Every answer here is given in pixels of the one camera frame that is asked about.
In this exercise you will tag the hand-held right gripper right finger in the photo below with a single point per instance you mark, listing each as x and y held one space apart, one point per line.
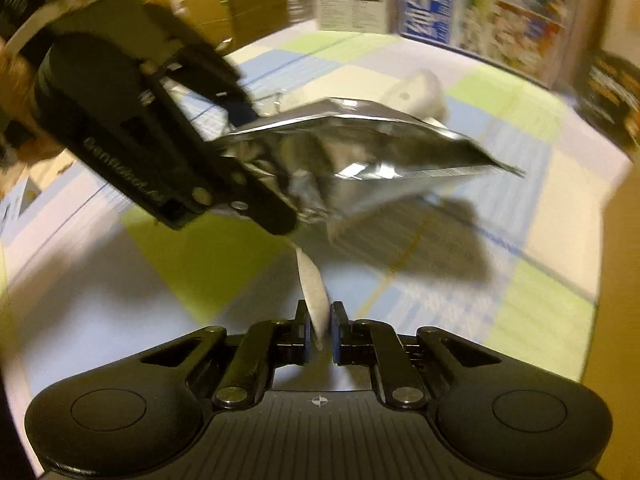
337 345

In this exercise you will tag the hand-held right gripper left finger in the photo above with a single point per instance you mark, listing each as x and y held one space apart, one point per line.
304 355

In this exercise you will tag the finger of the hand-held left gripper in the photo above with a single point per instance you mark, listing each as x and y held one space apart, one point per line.
210 75
260 210

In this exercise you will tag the white paper sachet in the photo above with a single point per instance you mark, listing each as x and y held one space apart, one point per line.
312 290

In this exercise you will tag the silver foil bag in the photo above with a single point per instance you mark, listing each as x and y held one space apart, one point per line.
375 145

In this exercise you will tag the white square device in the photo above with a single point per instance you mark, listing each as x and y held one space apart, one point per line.
420 92

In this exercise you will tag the checked cloth desktop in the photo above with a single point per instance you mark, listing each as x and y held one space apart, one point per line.
150 280

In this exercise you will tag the person's left hand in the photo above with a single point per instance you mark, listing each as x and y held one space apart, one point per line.
17 75

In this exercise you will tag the small brown cardboard box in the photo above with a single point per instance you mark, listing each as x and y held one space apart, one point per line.
210 15

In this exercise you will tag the tall brown cardboard box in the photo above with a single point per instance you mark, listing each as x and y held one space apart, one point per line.
260 10

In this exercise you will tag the black striped bag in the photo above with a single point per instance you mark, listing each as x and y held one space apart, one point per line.
300 0

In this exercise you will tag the blue illustrated milk carton box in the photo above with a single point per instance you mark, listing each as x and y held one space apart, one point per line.
440 5

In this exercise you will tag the black instant rice bowl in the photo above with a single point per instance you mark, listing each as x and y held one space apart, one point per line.
610 95

